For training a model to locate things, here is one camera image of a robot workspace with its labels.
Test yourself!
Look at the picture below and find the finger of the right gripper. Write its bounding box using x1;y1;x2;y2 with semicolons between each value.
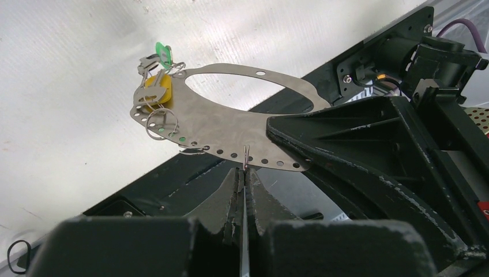
268;97;488;272

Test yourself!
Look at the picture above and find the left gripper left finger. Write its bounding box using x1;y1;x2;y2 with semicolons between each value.
27;168;243;276

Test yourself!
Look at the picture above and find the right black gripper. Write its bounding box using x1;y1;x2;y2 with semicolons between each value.
405;36;488;246

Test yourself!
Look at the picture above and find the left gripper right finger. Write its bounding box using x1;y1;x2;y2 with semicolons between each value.
244;169;436;276

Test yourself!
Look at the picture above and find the yellow tag key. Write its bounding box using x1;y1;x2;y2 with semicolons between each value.
133;73;172;111

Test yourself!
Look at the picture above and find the green tag key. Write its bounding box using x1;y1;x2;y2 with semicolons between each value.
137;42;173;77

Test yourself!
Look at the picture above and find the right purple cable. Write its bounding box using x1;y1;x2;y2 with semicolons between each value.
436;18;488;54

